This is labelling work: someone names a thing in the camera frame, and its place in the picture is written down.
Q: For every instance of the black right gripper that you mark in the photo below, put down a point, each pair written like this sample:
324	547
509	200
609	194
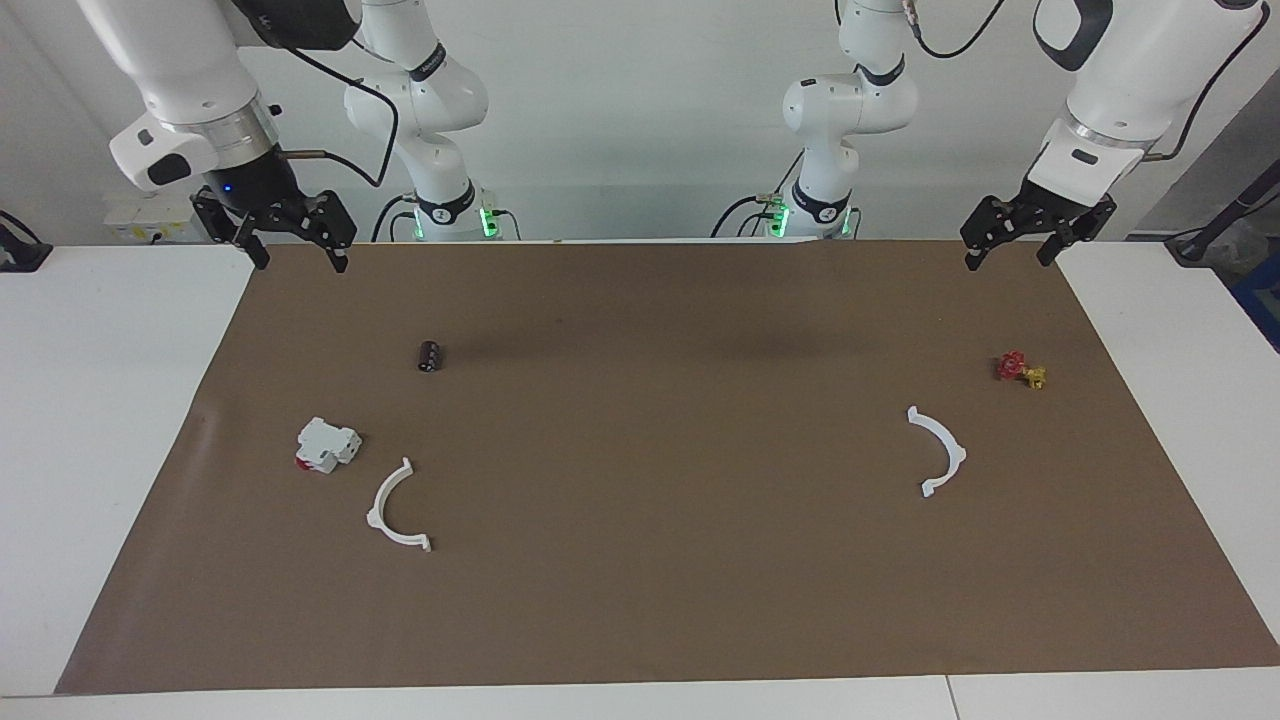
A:
255	190

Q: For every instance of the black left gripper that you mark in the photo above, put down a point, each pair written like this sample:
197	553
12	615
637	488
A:
1045	212

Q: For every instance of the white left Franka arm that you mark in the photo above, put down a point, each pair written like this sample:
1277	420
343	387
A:
1130	70

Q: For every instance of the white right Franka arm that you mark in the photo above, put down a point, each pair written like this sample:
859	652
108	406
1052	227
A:
190	60

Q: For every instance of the red yellow valve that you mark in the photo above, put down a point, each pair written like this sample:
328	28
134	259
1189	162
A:
1012	366

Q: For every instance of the black tripod leg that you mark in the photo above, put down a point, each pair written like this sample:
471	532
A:
1225	215

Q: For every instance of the small black cylindrical capacitor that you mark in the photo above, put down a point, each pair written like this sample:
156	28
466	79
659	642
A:
431	356

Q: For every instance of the blue box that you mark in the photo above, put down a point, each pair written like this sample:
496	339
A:
1262	300

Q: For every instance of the brown paper table mat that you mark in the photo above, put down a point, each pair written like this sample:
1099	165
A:
640	580

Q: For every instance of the white circuit breaker red switch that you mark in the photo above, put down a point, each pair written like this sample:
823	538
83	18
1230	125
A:
328	442

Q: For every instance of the black clamp mount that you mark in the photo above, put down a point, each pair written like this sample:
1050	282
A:
20	255

